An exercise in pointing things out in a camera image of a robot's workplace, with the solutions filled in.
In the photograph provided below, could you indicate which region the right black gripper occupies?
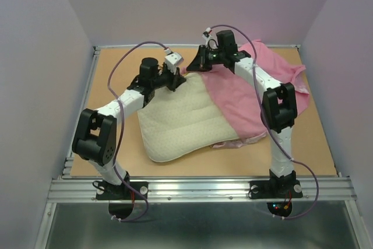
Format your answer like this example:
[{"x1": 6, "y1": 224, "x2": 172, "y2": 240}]
[{"x1": 185, "y1": 44, "x2": 225, "y2": 72}]

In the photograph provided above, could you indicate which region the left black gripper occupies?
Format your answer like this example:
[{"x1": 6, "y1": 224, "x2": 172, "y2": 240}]
[{"x1": 151, "y1": 63, "x2": 185, "y2": 92}]

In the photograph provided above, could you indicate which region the cream pillow yellow edge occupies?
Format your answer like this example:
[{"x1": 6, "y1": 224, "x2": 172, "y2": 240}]
[{"x1": 138, "y1": 73, "x2": 238, "y2": 163}]

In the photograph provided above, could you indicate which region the pink pillowcase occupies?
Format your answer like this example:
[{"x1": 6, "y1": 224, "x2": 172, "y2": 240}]
[{"x1": 180, "y1": 38, "x2": 310, "y2": 149}]

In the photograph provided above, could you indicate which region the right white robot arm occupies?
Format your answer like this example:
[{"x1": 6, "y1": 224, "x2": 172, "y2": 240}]
[{"x1": 186, "y1": 25, "x2": 298, "y2": 197}]

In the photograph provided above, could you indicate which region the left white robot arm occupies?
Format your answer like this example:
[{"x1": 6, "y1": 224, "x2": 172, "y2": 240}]
[{"x1": 72, "y1": 52, "x2": 186, "y2": 199}]

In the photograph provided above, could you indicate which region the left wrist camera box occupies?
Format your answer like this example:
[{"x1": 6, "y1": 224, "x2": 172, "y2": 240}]
[{"x1": 164, "y1": 52, "x2": 184, "y2": 74}]

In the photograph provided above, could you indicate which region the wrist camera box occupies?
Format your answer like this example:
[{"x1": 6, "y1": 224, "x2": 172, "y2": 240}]
[
  {"x1": 202, "y1": 27, "x2": 217, "y2": 49},
  {"x1": 164, "y1": 52, "x2": 184, "y2": 74}
]

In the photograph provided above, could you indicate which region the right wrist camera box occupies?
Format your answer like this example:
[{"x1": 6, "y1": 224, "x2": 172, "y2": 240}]
[{"x1": 202, "y1": 27, "x2": 217, "y2": 49}]

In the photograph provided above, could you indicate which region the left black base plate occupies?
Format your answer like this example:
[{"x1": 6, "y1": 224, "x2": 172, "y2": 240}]
[{"x1": 92, "y1": 180, "x2": 148, "y2": 201}]

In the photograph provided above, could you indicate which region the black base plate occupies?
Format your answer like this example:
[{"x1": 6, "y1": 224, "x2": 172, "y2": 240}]
[
  {"x1": 249, "y1": 180, "x2": 303, "y2": 199},
  {"x1": 92, "y1": 180, "x2": 148, "y2": 201}
]

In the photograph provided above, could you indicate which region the metal table frame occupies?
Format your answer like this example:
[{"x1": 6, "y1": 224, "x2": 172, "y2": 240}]
[{"x1": 34, "y1": 43, "x2": 368, "y2": 249}]

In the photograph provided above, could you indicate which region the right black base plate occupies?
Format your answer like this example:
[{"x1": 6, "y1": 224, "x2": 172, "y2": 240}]
[{"x1": 249, "y1": 180, "x2": 303, "y2": 199}]

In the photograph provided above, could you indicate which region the aluminium front rail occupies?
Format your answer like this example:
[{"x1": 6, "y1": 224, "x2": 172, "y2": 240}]
[{"x1": 47, "y1": 177, "x2": 357, "y2": 204}]

